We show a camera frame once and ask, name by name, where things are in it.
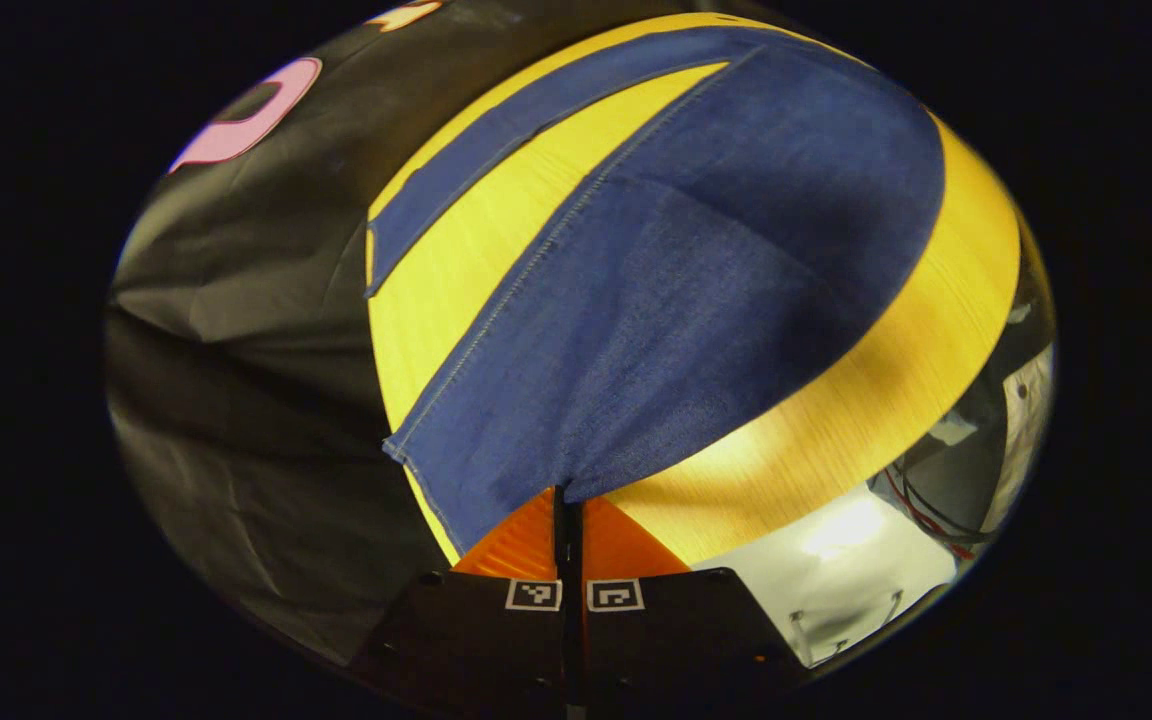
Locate white object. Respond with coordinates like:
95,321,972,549
998,343,1055,533

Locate blue denim jeans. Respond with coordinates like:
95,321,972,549
366,25,947,557

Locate red cable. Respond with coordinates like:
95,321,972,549
882,465,982,561

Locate black backdrop cloth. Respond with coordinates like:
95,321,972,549
104,0,737,669

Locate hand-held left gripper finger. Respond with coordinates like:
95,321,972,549
569,485,809,713
349,485,570,713

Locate black cable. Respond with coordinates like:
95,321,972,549
891,452,999,546

